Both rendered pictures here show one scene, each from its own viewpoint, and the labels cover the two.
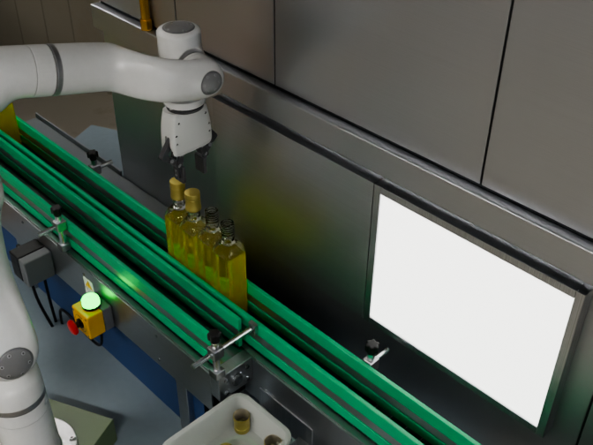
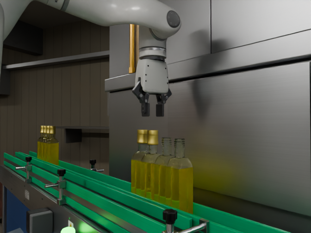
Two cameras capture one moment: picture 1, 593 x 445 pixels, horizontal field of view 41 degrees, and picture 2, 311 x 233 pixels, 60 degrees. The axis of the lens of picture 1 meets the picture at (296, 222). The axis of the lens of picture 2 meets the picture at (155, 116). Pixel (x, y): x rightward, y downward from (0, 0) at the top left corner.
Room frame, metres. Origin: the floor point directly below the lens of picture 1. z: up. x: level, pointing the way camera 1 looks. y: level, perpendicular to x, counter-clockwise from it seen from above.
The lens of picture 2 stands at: (0.61, 0.14, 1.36)
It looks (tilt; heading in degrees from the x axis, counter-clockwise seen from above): 1 degrees up; 6
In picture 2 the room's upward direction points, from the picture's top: straight up
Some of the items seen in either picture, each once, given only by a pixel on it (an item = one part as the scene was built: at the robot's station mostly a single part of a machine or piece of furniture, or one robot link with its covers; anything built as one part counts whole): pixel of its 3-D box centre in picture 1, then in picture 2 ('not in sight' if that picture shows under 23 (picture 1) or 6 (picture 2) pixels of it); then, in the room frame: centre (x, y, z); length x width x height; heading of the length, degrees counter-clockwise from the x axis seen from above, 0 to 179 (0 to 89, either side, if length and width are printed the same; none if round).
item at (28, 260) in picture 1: (32, 263); (39, 222); (1.62, 0.70, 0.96); 0.08 x 0.08 x 0.08; 45
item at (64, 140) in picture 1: (110, 192); not in sight; (1.88, 0.53, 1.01); 0.95 x 0.09 x 0.11; 45
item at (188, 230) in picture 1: (197, 254); (152, 187); (1.42, 0.23, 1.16); 0.06 x 0.06 x 0.21; 44
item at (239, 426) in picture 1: (242, 421); not in sight; (1.10, 0.11, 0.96); 0.04 x 0.04 x 0.04
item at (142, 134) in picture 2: (177, 188); (142, 136); (1.47, 0.26, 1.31); 0.04 x 0.04 x 0.04
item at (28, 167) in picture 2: not in sight; (23, 170); (1.88, 0.93, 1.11); 0.07 x 0.04 x 0.13; 135
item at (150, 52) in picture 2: (184, 96); (153, 55); (1.42, 0.23, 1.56); 0.09 x 0.08 x 0.03; 134
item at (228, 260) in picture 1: (229, 278); (179, 195); (1.34, 0.15, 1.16); 0.06 x 0.06 x 0.21; 45
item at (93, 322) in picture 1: (93, 317); not in sight; (1.42, 0.50, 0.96); 0.07 x 0.07 x 0.07; 45
